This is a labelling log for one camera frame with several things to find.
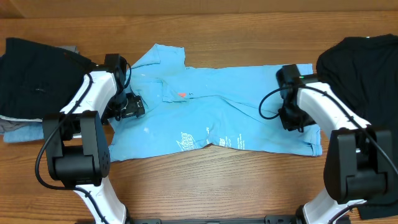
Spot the folded blue garment under stack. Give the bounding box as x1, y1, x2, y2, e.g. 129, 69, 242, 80
3, 123, 44, 143

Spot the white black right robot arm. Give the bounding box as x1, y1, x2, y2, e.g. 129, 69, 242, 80
266, 65, 397, 223

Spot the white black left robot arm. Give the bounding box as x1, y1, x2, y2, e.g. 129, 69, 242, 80
35, 54, 145, 223

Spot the folded black garment on stack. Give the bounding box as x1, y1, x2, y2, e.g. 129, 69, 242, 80
1, 37, 94, 119

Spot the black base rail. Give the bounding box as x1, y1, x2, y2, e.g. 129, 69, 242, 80
125, 215, 305, 224

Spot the black unfolded shirt pile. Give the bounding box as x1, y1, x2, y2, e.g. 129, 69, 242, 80
316, 34, 398, 220

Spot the light blue printed t-shirt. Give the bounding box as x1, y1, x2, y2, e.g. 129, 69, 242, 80
109, 44, 322, 161

